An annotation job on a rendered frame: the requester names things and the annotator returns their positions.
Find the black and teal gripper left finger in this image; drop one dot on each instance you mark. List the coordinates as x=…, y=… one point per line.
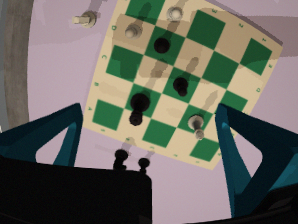
x=22, y=142

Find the green and cream chessboard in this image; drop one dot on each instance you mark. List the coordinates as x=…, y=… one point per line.
x=223, y=58

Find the white pawn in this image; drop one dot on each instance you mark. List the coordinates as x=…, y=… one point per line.
x=131, y=33
x=174, y=14

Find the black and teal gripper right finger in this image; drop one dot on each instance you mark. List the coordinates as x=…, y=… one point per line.
x=279, y=166

